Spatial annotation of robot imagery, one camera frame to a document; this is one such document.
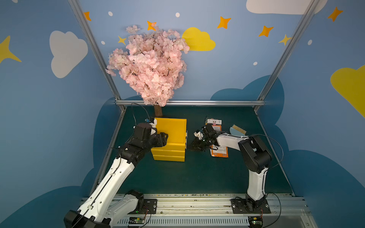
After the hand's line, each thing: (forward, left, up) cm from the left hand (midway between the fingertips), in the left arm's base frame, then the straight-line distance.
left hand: (162, 133), depth 75 cm
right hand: (+4, -16, -21) cm, 27 cm away
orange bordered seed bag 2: (+22, -38, -24) cm, 50 cm away
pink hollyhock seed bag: (+28, -35, -23) cm, 51 cm away
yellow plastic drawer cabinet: (+4, -7, -1) cm, 8 cm away
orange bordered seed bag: (+3, -36, -24) cm, 43 cm away
